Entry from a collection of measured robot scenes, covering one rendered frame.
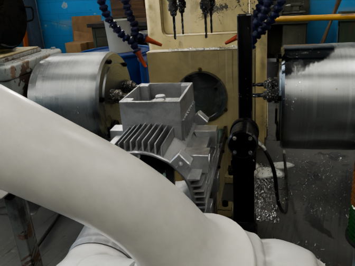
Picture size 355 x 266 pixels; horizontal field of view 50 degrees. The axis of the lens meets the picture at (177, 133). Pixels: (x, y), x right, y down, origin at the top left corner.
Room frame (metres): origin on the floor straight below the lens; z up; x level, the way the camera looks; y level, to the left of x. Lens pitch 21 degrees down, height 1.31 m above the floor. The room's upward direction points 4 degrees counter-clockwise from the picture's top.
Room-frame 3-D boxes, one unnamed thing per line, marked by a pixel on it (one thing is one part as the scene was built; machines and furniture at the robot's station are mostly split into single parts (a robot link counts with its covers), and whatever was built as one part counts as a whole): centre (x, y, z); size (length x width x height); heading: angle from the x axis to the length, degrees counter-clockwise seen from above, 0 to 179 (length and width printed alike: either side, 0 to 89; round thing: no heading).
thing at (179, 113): (0.64, 0.03, 1.11); 0.12 x 0.11 x 0.07; 167
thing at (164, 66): (1.10, -0.09, 0.97); 0.30 x 0.11 x 0.34; 76
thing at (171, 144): (0.60, 0.04, 1.02); 0.20 x 0.19 x 0.19; 167
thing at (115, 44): (3.06, 0.40, 0.99); 0.24 x 0.22 x 0.24; 65
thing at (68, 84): (1.03, 0.29, 1.04); 0.37 x 0.25 x 0.25; 76
